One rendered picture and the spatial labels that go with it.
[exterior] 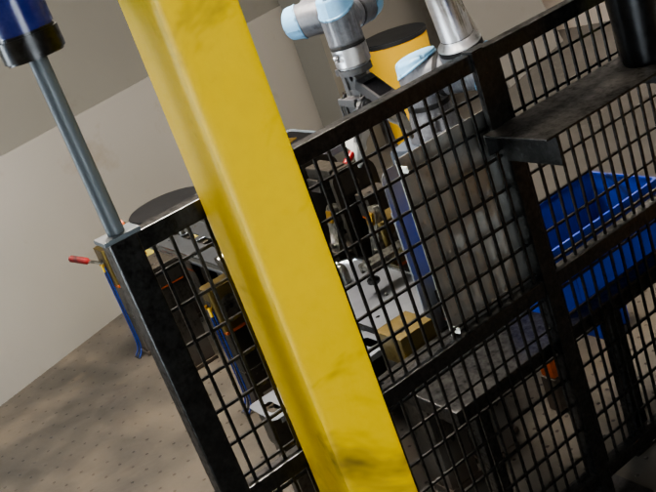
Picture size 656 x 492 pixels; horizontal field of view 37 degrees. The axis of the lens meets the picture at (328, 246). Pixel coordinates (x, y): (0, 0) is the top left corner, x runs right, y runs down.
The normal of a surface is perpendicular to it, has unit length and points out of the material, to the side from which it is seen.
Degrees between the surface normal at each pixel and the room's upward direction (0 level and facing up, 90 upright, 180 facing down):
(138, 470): 0
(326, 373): 90
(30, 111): 90
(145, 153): 90
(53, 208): 90
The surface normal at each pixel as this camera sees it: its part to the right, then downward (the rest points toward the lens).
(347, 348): 0.54, 0.14
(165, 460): -0.32, -0.88
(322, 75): -0.54, 0.48
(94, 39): 0.77, -0.02
